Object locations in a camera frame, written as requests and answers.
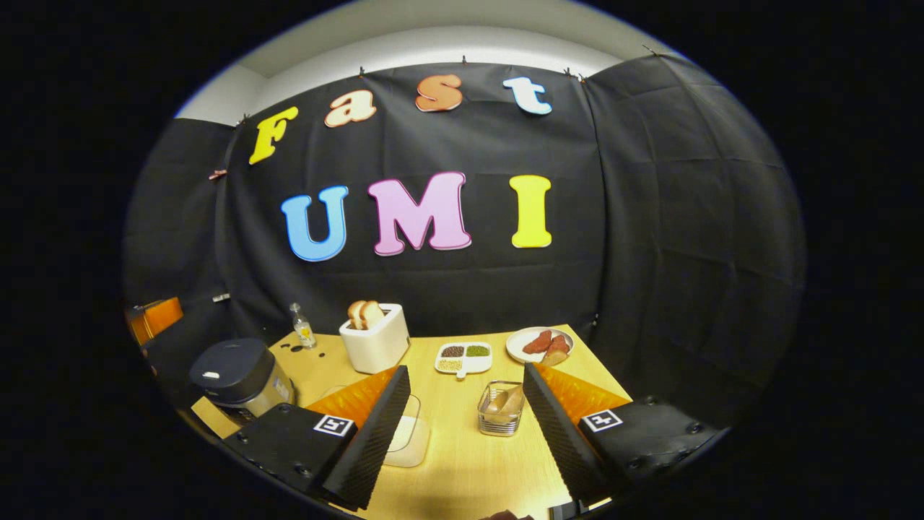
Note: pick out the black rice cooker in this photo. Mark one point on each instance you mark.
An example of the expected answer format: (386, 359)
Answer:
(231, 372)

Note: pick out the wooden spoon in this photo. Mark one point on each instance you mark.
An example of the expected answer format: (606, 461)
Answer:
(509, 401)

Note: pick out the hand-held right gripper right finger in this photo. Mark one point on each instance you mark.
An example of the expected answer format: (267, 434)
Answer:
(559, 440)

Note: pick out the small glass bottle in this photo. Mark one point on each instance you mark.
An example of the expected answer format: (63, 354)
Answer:
(303, 332)

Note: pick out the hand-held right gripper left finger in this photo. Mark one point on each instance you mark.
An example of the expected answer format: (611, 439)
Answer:
(368, 448)

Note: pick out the white toaster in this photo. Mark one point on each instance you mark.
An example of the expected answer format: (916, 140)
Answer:
(375, 350)

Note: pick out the black backdrop cloth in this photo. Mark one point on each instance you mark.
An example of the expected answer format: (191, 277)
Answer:
(664, 231)

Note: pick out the white round plate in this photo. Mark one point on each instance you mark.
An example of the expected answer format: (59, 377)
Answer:
(516, 347)

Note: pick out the white divided grain dish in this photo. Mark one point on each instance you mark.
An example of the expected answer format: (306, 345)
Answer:
(463, 357)

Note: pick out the toasted bread slice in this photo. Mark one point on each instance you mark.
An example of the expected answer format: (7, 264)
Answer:
(372, 315)
(354, 314)

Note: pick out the clear box of rice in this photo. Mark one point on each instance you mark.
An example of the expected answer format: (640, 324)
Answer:
(411, 440)

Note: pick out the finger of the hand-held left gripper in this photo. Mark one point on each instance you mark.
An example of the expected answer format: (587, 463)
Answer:
(159, 319)

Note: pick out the red meat slice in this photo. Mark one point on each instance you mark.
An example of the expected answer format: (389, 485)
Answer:
(537, 342)
(557, 344)

